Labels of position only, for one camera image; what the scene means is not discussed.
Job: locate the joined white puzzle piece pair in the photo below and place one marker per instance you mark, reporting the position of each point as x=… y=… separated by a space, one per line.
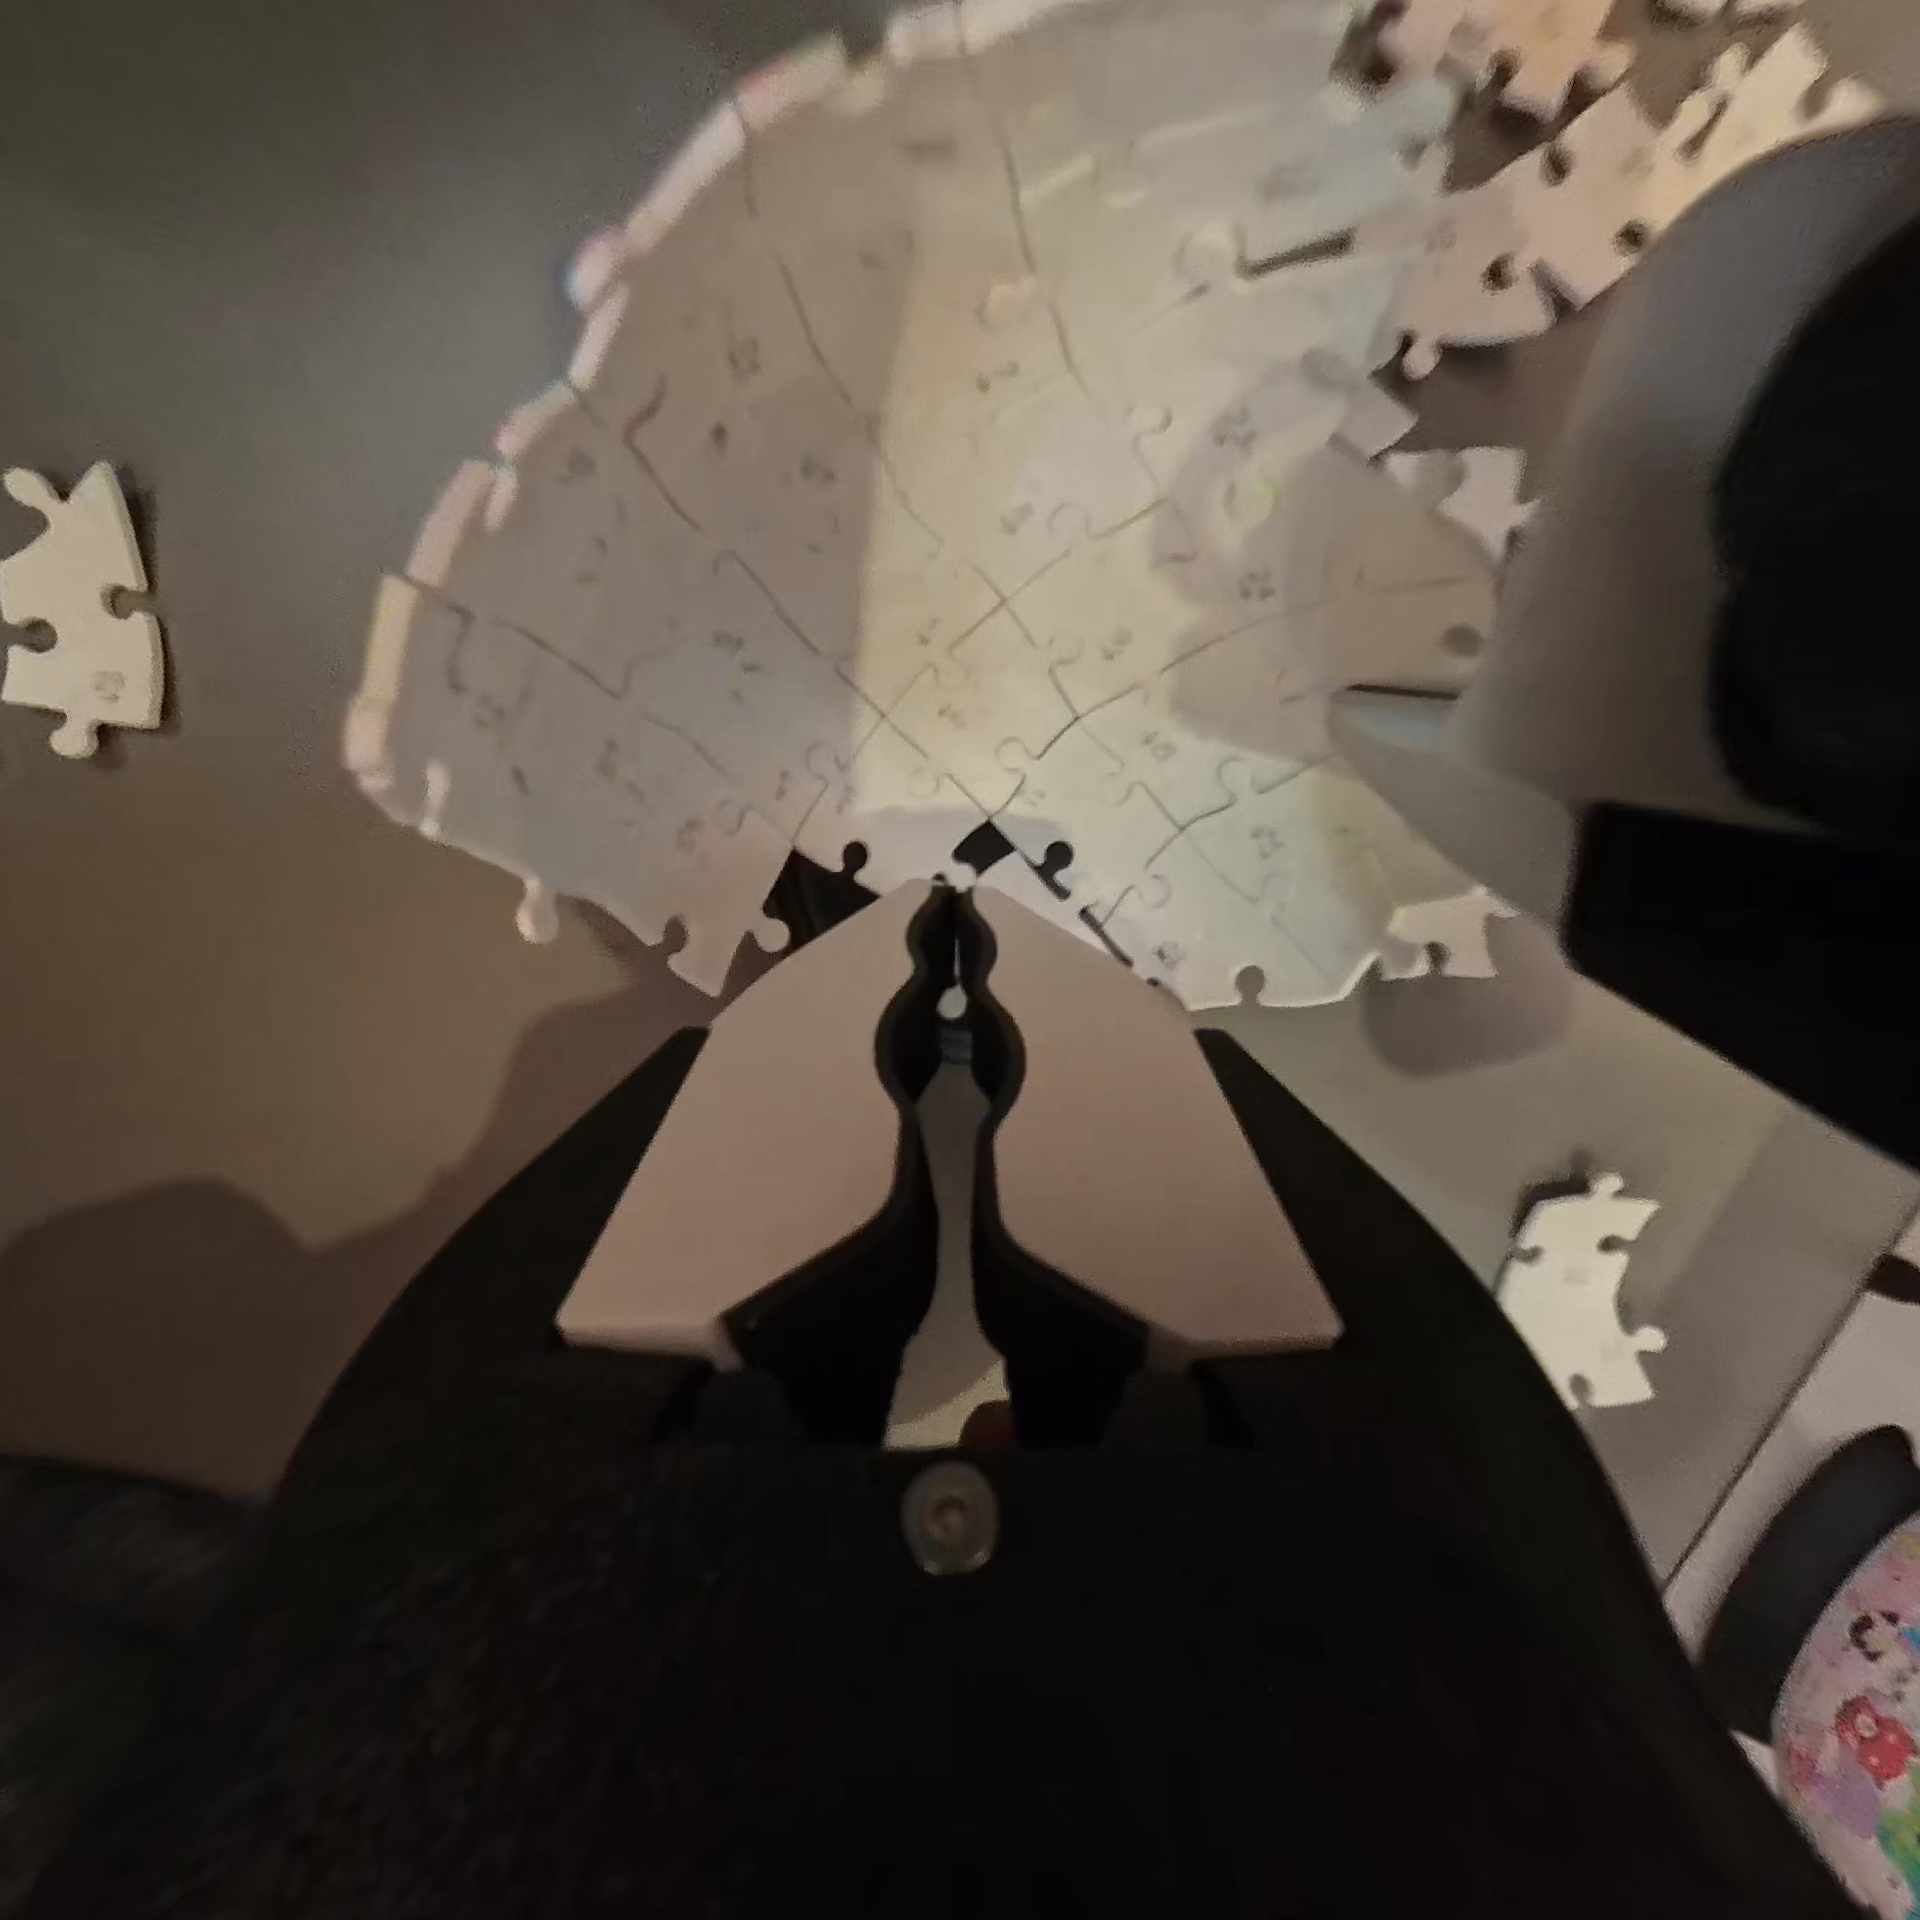
x=75 y=599

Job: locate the white puzzle ball shell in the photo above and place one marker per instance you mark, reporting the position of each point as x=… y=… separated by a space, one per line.
x=752 y=521

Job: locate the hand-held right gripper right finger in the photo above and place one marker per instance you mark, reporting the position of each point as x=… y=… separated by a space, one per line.
x=1155 y=1173

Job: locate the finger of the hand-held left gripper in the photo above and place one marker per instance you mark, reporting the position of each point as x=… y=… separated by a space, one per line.
x=1608 y=599

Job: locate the pile of white puzzle pieces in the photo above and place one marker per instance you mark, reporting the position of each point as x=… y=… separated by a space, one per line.
x=1573 y=198

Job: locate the teal puzzle ball box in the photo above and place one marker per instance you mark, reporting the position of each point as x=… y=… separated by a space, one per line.
x=1861 y=1698

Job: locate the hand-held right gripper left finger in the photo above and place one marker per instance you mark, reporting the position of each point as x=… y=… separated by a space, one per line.
x=752 y=1156

